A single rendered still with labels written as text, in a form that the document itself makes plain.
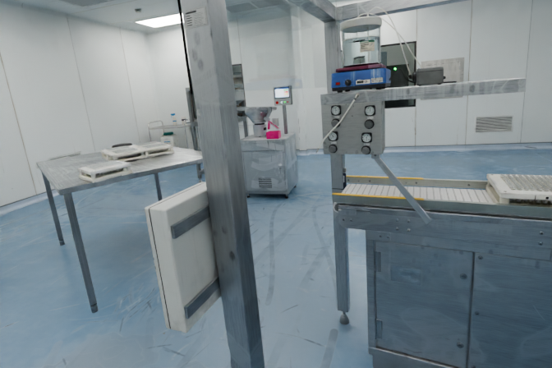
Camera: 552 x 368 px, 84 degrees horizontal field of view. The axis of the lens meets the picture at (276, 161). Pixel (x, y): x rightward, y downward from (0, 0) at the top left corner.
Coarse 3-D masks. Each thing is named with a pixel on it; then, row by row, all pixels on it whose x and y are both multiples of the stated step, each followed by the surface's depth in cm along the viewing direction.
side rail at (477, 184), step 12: (348, 180) 149; (360, 180) 147; (372, 180) 144; (384, 180) 142; (408, 180) 138; (420, 180) 136; (432, 180) 134; (444, 180) 132; (456, 180) 130; (468, 180) 129
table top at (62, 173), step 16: (48, 160) 292; (64, 160) 284; (80, 160) 276; (96, 160) 268; (144, 160) 249; (160, 160) 242; (176, 160) 237; (192, 160) 232; (48, 176) 219; (64, 176) 214; (128, 176) 202; (64, 192) 180
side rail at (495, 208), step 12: (372, 204) 119; (384, 204) 117; (396, 204) 116; (408, 204) 114; (420, 204) 112; (432, 204) 110; (444, 204) 109; (456, 204) 107; (468, 204) 106; (480, 204) 104; (492, 204) 103; (504, 204) 102; (540, 216) 98
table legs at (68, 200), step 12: (156, 180) 360; (48, 192) 292; (72, 204) 185; (72, 216) 185; (60, 228) 302; (72, 228) 186; (60, 240) 303; (84, 252) 191; (84, 264) 192; (84, 276) 193
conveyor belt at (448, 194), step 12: (348, 192) 137; (360, 192) 136; (372, 192) 134; (384, 192) 133; (396, 192) 132; (420, 192) 129; (432, 192) 128; (444, 192) 127; (456, 192) 126; (468, 192) 125; (480, 192) 124; (348, 204) 125; (360, 204) 123; (516, 216) 102; (528, 216) 101
